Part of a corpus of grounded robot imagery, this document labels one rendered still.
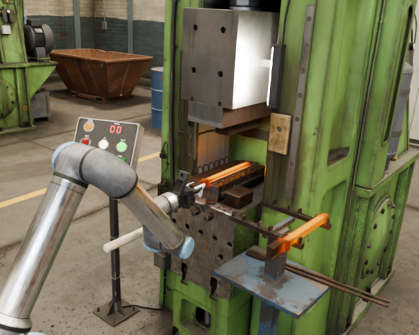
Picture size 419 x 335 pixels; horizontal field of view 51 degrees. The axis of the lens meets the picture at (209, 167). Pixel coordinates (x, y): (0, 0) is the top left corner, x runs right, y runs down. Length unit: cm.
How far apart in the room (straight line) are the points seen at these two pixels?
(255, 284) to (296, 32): 101
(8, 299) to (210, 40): 124
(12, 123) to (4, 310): 543
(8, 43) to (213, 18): 501
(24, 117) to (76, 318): 440
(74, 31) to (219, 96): 964
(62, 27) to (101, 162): 992
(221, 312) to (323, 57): 127
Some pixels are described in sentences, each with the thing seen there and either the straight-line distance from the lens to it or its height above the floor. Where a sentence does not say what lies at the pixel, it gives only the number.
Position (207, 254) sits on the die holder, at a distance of 213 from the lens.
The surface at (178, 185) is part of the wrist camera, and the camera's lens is 192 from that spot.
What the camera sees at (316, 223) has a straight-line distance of 168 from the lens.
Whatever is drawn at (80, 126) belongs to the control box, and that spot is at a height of 116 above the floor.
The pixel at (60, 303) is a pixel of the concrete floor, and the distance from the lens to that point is 300.
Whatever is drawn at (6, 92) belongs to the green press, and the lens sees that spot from 662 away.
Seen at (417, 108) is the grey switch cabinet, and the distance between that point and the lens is 710.
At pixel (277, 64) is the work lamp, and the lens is 187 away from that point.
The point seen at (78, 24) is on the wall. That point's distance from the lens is 1148.
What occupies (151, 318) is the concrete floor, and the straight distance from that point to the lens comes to 281.
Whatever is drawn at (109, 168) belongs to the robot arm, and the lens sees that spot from 136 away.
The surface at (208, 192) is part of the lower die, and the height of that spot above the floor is 95.
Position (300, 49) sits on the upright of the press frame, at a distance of 186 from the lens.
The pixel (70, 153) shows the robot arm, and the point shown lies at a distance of 144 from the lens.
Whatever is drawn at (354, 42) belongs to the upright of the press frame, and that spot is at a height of 165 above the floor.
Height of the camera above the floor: 176
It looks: 20 degrees down
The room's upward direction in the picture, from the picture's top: 3 degrees clockwise
